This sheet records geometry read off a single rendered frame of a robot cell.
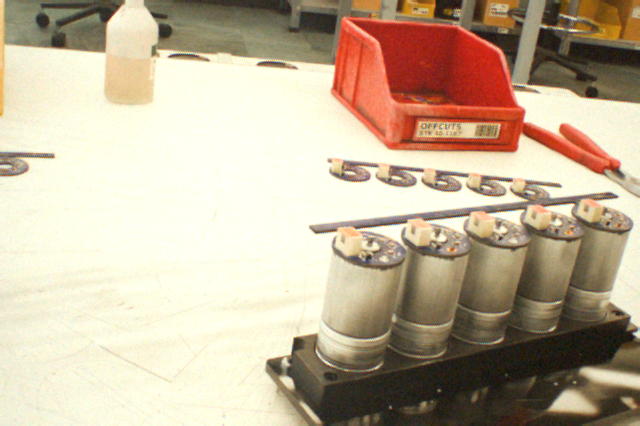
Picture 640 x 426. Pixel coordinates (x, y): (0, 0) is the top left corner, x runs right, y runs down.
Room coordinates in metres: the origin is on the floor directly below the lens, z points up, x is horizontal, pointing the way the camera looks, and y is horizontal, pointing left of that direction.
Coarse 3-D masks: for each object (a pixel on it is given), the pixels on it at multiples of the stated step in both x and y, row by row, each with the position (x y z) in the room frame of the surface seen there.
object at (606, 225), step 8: (576, 208) 0.33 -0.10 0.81; (608, 208) 0.34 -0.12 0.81; (576, 216) 0.32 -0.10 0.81; (616, 216) 0.33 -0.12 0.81; (624, 216) 0.33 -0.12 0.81; (584, 224) 0.32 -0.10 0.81; (592, 224) 0.32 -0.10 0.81; (600, 224) 0.32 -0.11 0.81; (608, 224) 0.32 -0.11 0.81; (616, 224) 0.32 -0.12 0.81; (624, 224) 0.32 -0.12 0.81; (632, 224) 0.32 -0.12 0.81; (616, 232) 0.32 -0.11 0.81; (624, 232) 0.32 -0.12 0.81
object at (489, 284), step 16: (480, 256) 0.29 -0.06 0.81; (496, 256) 0.29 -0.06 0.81; (512, 256) 0.29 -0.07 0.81; (464, 272) 0.29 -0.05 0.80; (480, 272) 0.29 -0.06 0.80; (496, 272) 0.29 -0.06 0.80; (512, 272) 0.29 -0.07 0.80; (464, 288) 0.29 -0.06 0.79; (480, 288) 0.29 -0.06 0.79; (496, 288) 0.29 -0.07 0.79; (512, 288) 0.29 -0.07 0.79; (464, 304) 0.29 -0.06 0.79; (480, 304) 0.29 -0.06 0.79; (496, 304) 0.29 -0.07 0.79; (512, 304) 0.29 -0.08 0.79; (464, 320) 0.29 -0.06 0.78; (480, 320) 0.29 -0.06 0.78; (496, 320) 0.29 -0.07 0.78; (464, 336) 0.29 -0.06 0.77; (480, 336) 0.29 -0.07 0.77; (496, 336) 0.29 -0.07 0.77
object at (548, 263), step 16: (560, 224) 0.31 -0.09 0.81; (544, 240) 0.30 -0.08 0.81; (560, 240) 0.30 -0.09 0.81; (576, 240) 0.30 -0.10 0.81; (528, 256) 0.30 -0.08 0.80; (544, 256) 0.30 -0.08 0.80; (560, 256) 0.30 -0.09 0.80; (528, 272) 0.30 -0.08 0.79; (544, 272) 0.30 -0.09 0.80; (560, 272) 0.30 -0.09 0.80; (528, 288) 0.30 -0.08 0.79; (544, 288) 0.30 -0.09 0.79; (560, 288) 0.30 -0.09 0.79; (528, 304) 0.30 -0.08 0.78; (544, 304) 0.30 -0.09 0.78; (560, 304) 0.30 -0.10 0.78; (512, 320) 0.30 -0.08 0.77; (528, 320) 0.30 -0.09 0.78; (544, 320) 0.30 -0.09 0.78
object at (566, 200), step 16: (608, 192) 0.36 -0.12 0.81; (464, 208) 0.31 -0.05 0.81; (480, 208) 0.32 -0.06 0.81; (496, 208) 0.32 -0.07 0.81; (512, 208) 0.32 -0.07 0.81; (320, 224) 0.28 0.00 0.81; (336, 224) 0.28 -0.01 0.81; (352, 224) 0.28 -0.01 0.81; (368, 224) 0.29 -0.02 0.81; (384, 224) 0.29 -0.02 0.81; (400, 224) 0.29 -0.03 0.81
